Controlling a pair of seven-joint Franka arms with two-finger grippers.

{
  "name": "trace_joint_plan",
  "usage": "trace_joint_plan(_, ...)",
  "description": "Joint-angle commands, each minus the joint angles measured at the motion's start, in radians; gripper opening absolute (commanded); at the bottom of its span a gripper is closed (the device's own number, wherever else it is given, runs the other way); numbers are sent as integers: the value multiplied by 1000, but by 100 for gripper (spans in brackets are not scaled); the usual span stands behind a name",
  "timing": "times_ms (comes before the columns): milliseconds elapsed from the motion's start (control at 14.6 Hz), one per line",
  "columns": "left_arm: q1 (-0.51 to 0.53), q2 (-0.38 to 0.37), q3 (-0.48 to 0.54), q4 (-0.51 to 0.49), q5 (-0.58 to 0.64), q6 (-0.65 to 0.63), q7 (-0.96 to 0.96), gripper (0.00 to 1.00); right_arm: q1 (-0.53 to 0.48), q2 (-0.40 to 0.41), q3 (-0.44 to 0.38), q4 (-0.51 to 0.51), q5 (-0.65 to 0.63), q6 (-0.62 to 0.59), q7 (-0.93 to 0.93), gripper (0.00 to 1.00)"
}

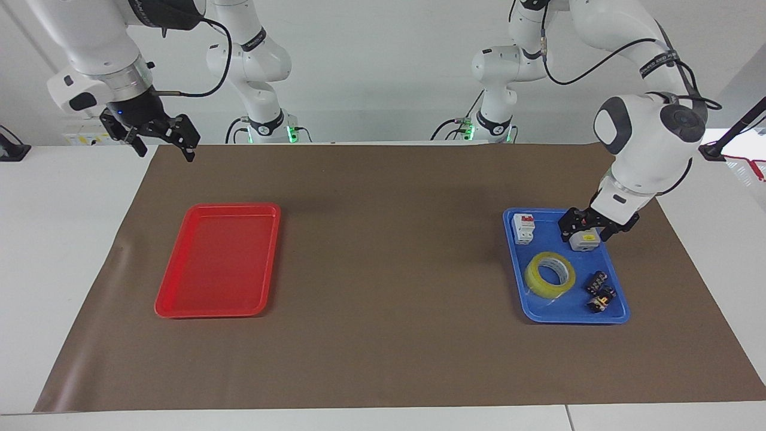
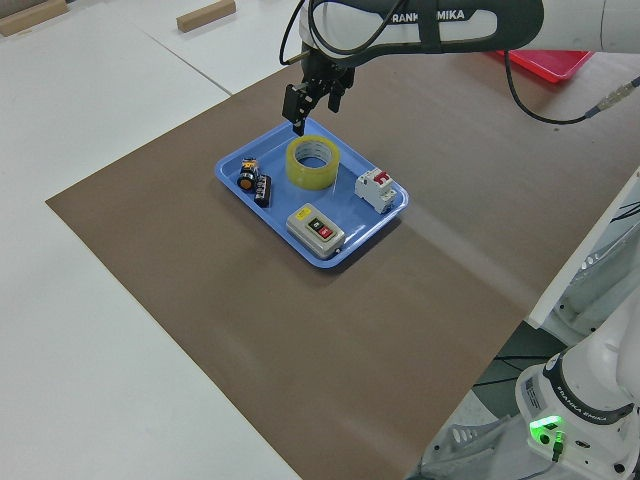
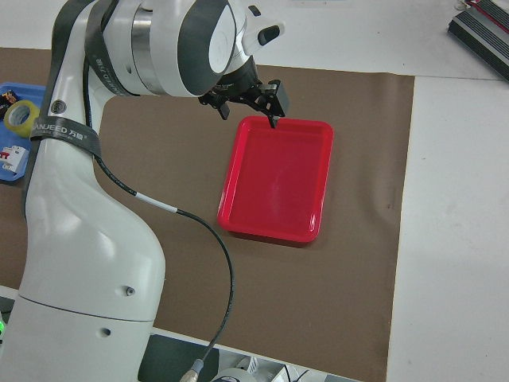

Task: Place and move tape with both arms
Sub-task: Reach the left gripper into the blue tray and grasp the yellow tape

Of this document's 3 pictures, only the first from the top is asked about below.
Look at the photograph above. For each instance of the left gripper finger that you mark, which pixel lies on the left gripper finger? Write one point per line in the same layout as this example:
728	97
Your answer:
622	228
574	220

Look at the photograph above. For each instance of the small black connector block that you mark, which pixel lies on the small black connector block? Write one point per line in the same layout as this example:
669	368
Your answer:
596	281
601	299

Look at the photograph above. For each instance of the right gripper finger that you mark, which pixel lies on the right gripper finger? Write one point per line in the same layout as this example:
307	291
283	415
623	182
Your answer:
179	130
127	134

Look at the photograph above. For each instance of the black stand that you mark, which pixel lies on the black stand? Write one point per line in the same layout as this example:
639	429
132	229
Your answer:
12	151
736	128

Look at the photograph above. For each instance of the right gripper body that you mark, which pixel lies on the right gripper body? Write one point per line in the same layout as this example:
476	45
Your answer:
136	111

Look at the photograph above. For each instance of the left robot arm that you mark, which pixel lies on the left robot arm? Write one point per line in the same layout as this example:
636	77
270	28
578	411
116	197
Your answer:
652	143

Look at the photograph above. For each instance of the blue plastic tray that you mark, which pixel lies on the blue plastic tray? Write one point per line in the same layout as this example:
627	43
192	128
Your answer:
556	308

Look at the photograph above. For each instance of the white circuit breaker red switch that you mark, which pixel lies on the white circuit breaker red switch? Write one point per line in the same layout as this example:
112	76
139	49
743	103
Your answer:
524	230

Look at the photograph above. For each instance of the white box yellow button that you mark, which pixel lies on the white box yellow button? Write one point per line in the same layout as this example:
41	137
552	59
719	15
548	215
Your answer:
584	242

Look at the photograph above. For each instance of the red plastic tray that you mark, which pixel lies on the red plastic tray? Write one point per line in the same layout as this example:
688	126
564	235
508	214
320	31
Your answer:
218	260

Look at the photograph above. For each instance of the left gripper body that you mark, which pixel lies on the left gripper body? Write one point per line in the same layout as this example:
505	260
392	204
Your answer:
601	222

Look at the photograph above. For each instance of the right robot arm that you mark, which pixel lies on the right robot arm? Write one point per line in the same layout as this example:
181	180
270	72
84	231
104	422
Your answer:
90	42

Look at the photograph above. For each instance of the yellow tape roll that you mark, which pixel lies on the yellow tape roll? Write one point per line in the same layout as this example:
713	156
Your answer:
534	280

